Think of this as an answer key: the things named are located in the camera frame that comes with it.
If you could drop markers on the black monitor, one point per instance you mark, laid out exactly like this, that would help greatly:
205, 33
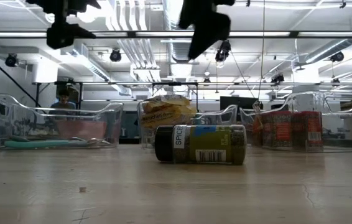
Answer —
238, 102

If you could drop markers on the silver ventilation duct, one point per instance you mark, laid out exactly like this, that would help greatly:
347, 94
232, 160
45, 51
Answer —
171, 31

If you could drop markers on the green spice jar black lid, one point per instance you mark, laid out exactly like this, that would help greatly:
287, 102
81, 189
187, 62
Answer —
207, 140

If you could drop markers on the pink small box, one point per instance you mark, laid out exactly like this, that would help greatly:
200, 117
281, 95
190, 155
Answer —
276, 130

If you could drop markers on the red lidded spice tin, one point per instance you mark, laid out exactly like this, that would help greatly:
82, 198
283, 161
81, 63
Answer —
307, 130

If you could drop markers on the pink plastic bowl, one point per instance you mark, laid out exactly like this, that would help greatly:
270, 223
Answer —
79, 129

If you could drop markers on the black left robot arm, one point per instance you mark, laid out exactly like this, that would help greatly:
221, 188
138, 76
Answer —
61, 6

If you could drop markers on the black ceiling camera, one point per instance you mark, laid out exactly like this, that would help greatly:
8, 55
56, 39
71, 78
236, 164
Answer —
115, 55
11, 60
223, 53
337, 57
277, 79

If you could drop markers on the orange snack bag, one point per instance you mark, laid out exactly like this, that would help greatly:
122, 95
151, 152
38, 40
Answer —
256, 127

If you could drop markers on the black background rack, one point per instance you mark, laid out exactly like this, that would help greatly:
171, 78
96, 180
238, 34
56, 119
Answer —
176, 83

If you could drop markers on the yellow snack bag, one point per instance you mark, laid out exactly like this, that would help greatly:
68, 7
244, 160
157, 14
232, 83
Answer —
163, 116

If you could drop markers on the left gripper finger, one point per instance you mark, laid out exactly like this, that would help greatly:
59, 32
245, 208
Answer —
81, 33

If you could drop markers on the clear plastic bin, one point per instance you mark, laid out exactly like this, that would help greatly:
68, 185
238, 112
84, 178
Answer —
225, 115
344, 137
8, 124

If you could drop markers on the person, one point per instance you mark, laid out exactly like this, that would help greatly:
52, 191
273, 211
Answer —
63, 95

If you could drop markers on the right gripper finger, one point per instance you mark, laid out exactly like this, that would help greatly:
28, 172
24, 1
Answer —
210, 31

